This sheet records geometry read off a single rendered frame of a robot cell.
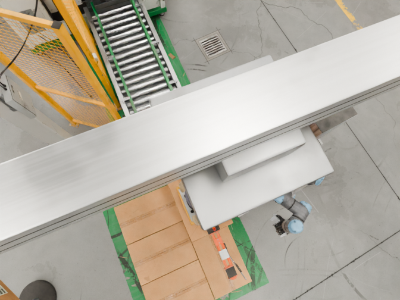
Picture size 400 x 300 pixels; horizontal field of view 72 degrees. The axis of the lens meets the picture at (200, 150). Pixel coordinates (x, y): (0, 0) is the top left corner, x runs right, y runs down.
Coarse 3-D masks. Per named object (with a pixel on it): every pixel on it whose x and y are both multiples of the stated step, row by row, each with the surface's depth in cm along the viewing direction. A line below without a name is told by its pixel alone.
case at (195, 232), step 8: (168, 184) 247; (176, 184) 247; (176, 192) 245; (176, 200) 244; (184, 208) 242; (184, 216) 240; (224, 224) 240; (192, 232) 237; (200, 232) 238; (192, 240) 236
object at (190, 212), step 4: (176, 188) 233; (180, 192) 232; (184, 192) 232; (180, 196) 232; (184, 196) 230; (184, 200) 231; (184, 204) 230; (188, 212) 228; (192, 212) 226; (188, 216) 228; (192, 220) 227; (192, 224) 227
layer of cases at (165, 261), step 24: (168, 192) 284; (120, 216) 276; (144, 216) 277; (168, 216) 278; (144, 240) 271; (168, 240) 272; (144, 264) 266; (168, 264) 267; (192, 264) 268; (216, 264) 269; (240, 264) 270; (144, 288) 260; (168, 288) 262; (192, 288) 263; (216, 288) 264
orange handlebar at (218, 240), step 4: (216, 232) 215; (212, 236) 214; (220, 236) 213; (216, 240) 212; (220, 240) 212; (216, 244) 212; (224, 248) 212; (224, 260) 210; (228, 260) 210; (224, 264) 209; (232, 264) 209; (236, 276) 207
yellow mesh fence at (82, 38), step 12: (60, 0) 188; (72, 0) 303; (60, 12) 197; (72, 12) 248; (72, 24) 211; (84, 24) 333; (84, 36) 270; (84, 48) 239; (96, 48) 370; (96, 72) 276; (108, 84) 309; (120, 108) 362
